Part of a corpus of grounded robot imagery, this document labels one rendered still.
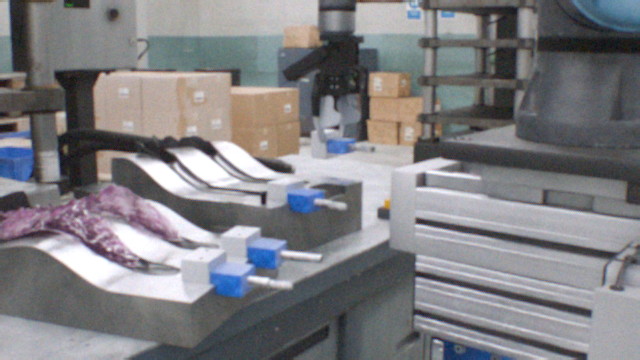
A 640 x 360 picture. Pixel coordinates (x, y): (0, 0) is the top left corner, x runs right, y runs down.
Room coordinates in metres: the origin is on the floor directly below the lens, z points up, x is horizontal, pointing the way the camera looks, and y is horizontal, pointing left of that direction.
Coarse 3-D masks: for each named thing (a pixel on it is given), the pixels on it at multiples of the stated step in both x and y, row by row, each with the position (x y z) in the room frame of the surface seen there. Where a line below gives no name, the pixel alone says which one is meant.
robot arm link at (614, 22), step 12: (564, 0) 0.56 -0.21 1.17; (576, 0) 0.51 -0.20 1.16; (588, 0) 0.49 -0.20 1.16; (600, 0) 0.48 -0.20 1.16; (612, 0) 0.47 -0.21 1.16; (624, 0) 0.47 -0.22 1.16; (636, 0) 0.47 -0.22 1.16; (576, 12) 0.55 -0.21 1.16; (588, 12) 0.51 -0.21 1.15; (600, 12) 0.49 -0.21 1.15; (612, 12) 0.48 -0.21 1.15; (624, 12) 0.47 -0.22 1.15; (636, 12) 0.47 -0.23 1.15; (588, 24) 0.58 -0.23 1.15; (600, 24) 0.52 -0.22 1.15; (612, 24) 0.51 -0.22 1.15; (624, 24) 0.49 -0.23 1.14; (636, 24) 0.48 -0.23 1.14
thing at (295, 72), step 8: (320, 48) 1.34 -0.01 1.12; (312, 56) 1.35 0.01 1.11; (320, 56) 1.34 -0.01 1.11; (328, 56) 1.34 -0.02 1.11; (296, 64) 1.37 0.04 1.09; (304, 64) 1.36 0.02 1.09; (312, 64) 1.35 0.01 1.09; (288, 72) 1.38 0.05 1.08; (296, 72) 1.37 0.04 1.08; (304, 72) 1.37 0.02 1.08; (288, 80) 1.38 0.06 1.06; (296, 80) 1.39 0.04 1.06
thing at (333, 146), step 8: (312, 136) 1.35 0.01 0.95; (328, 136) 1.34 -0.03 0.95; (336, 136) 1.36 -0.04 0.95; (312, 144) 1.35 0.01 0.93; (320, 144) 1.34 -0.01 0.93; (328, 144) 1.33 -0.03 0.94; (336, 144) 1.32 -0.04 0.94; (344, 144) 1.31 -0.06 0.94; (352, 144) 1.32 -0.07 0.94; (312, 152) 1.35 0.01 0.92; (320, 152) 1.34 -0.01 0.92; (328, 152) 1.33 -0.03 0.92; (336, 152) 1.32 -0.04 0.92; (344, 152) 1.31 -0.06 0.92; (352, 152) 1.34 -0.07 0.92
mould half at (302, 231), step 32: (128, 160) 1.17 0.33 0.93; (192, 160) 1.24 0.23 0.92; (96, 192) 1.23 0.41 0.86; (160, 192) 1.12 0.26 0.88; (192, 192) 1.12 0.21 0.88; (352, 192) 1.16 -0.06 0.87; (192, 224) 1.08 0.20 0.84; (224, 224) 1.04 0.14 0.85; (256, 224) 1.00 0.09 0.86; (288, 224) 1.01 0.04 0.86; (320, 224) 1.08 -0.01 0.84; (352, 224) 1.17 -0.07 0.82
